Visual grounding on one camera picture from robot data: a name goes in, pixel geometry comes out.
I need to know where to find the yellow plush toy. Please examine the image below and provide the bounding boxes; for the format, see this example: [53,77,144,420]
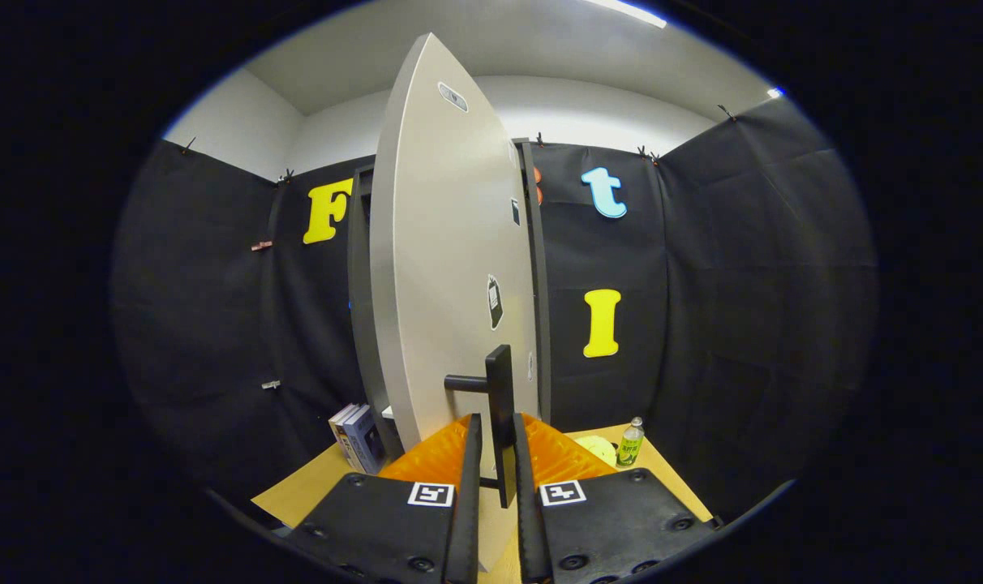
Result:
[574,436,619,467]

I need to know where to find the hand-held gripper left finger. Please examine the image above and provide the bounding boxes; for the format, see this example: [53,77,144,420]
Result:
[285,414,483,584]

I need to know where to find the blue book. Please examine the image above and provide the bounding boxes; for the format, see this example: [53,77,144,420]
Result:
[343,406,387,475]

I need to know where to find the beige shoe cabinet door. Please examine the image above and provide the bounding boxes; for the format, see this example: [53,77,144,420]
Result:
[369,32,541,573]

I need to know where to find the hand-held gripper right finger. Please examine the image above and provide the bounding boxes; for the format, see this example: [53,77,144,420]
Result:
[512,411,723,584]

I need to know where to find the black door handle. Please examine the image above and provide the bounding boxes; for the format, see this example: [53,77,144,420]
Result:
[444,345,518,509]

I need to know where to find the black backdrop cloth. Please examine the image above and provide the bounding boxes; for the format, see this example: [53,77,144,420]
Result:
[110,97,878,520]

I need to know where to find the green label drink bottle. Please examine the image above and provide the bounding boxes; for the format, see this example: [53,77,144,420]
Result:
[616,417,646,468]

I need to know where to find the long ceiling light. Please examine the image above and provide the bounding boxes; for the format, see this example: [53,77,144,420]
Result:
[581,0,668,29]

